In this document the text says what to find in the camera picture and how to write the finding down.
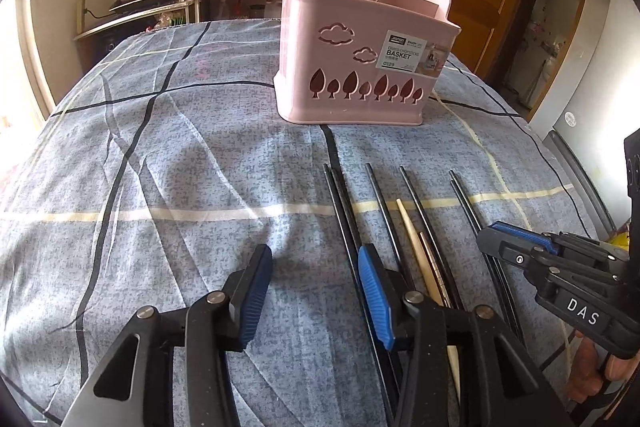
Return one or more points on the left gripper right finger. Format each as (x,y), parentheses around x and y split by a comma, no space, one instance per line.
(500,385)

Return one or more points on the person's right hand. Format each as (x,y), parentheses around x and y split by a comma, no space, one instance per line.
(585,380)

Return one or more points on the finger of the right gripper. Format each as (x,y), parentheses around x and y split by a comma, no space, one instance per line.
(530,261)
(500,236)

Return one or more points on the white refrigerator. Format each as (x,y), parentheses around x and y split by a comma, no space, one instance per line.
(588,137)

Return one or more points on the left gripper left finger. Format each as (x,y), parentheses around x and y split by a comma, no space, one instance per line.
(132,384)

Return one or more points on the induction cooker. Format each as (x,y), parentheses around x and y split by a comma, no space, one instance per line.
(131,6)

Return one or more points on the metal kitchen shelf table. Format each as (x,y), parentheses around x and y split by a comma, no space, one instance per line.
(204,10)

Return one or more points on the beige chopstick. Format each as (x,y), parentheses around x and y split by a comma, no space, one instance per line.
(425,259)

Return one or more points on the metal dark chopstick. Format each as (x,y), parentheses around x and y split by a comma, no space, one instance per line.
(439,264)

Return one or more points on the blue plaid tablecloth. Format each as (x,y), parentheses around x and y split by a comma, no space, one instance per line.
(164,167)

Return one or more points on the pink utensil basket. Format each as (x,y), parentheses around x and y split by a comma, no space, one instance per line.
(359,61)

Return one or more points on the low metal side shelf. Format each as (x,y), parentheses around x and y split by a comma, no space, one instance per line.
(95,43)

